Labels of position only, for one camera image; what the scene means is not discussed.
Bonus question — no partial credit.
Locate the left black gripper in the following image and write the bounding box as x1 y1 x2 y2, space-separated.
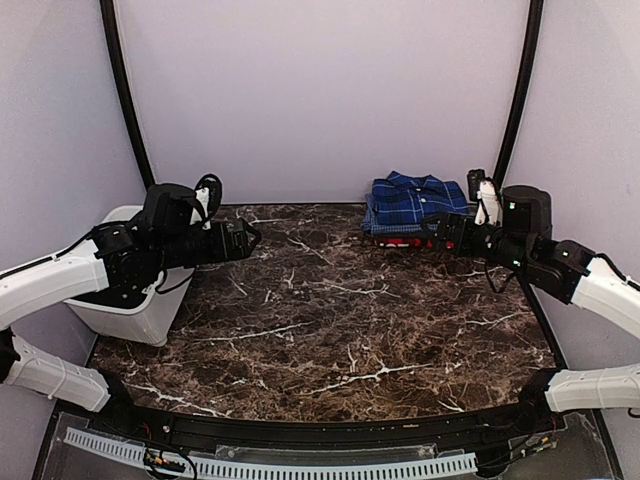
155 217 261 271

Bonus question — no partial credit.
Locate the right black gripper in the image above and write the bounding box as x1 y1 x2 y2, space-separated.
421 210 533 276

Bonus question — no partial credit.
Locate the dark blue plaid shirt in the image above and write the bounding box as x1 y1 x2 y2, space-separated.
367 171 469 226

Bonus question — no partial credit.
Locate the red black shirt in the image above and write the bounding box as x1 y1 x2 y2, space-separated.
372 233 458 250

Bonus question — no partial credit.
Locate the light blue checked shirt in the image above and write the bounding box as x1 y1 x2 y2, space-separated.
361 191 438 235

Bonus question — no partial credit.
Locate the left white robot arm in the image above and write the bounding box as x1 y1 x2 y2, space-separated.
1 219 262 436

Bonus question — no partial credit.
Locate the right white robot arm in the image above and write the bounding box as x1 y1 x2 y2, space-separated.
422 213 639 434

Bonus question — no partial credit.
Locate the white plastic bin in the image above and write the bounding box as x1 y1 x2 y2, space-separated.
65 205 194 347

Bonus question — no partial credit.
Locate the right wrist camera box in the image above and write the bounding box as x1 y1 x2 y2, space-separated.
466 168 554 239

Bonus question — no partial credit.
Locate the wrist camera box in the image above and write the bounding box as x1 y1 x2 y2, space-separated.
466 168 554 239
135 174 222 235

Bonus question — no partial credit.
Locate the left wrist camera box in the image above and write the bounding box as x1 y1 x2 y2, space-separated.
135 174 222 235

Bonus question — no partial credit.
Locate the black front rail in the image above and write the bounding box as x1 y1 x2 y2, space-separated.
54 401 609 453

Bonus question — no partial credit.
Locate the white slotted cable duct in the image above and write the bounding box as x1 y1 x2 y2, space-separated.
63 427 478 479

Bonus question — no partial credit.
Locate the right black frame post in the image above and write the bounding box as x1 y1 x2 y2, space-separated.
493 0 544 187

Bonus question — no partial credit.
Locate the black frame post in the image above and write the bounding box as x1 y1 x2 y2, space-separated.
493 0 544 187
99 0 155 190

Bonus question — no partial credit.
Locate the left black frame post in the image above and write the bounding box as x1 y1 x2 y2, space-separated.
99 0 155 190

